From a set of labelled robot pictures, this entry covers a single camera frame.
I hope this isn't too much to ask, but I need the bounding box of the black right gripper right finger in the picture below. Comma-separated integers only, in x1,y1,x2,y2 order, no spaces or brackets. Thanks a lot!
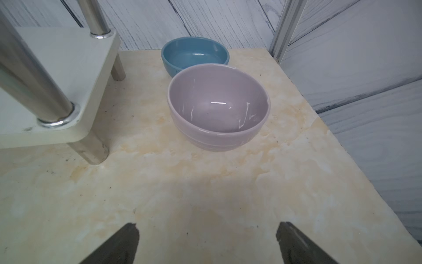
276,222,338,264

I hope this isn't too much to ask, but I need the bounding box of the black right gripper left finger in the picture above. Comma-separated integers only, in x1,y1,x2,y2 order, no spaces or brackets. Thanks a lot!
81,223,140,264

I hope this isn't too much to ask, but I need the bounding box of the white two-tier shelf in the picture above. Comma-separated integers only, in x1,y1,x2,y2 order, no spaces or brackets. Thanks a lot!
1,1,126,165

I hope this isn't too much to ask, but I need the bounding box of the lilac ceramic bowl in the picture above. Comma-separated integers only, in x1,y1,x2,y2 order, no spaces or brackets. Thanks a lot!
167,63,271,152

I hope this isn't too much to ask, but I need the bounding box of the blue ceramic bowl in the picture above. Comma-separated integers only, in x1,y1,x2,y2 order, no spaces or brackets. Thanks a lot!
161,36,230,77

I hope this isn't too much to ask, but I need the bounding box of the right aluminium frame post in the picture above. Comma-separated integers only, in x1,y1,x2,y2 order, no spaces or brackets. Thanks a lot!
269,0,308,65

